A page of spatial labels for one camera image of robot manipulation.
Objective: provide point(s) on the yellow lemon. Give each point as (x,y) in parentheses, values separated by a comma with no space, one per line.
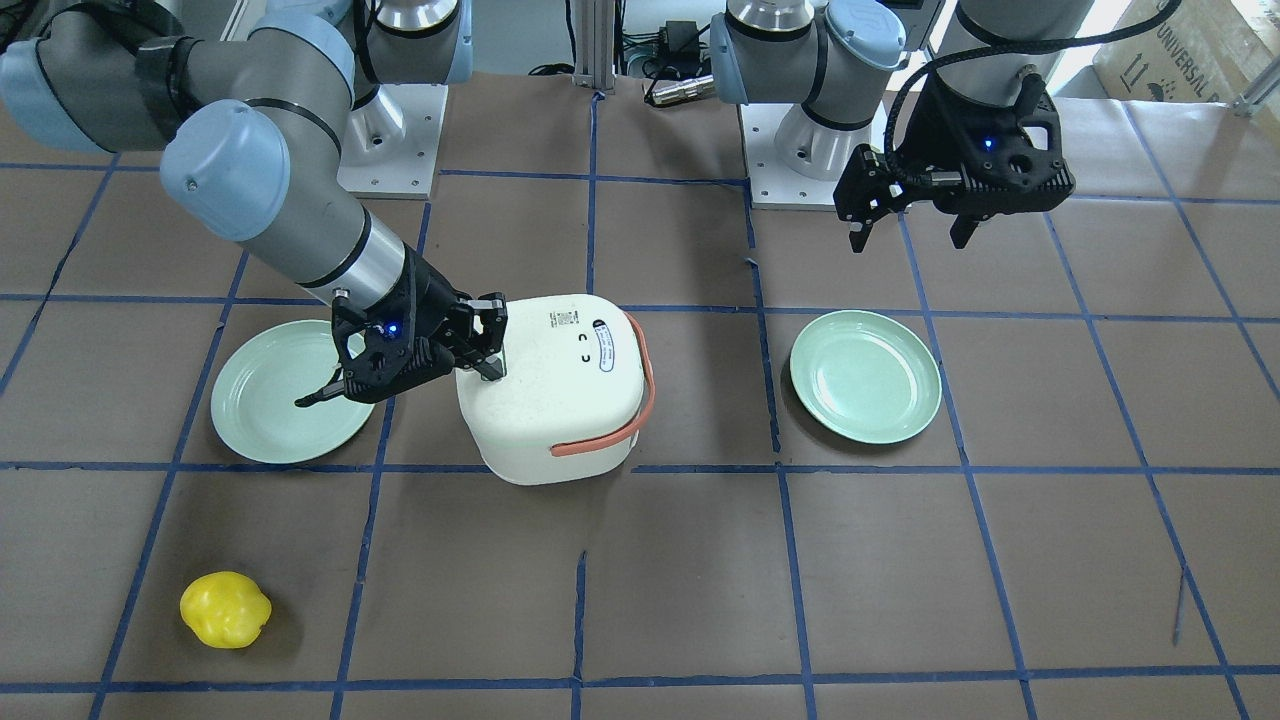
(225,610)

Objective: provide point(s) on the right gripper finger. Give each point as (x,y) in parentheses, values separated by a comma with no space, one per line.
(493,367)

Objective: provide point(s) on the white rice cooker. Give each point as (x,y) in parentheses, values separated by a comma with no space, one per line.
(578,388)

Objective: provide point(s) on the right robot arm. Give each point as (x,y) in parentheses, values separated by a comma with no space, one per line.
(251,134)

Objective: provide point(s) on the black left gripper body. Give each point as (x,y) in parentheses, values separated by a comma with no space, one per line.
(944,122)

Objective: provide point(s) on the aluminium frame post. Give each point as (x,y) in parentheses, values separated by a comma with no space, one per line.
(594,38)

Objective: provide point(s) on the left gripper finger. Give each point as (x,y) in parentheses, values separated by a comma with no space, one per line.
(962,230)
(859,234)

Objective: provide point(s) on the cardboard box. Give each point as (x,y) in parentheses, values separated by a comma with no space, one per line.
(1207,51)

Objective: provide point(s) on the green plate far side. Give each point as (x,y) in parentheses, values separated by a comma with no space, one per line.
(866,377)

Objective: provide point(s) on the black power adapter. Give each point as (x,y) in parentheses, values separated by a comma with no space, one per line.
(679,40)

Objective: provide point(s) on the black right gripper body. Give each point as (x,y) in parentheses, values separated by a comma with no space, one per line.
(428,308)

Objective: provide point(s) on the green plate near lemon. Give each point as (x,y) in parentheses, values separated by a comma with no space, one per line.
(253,402)

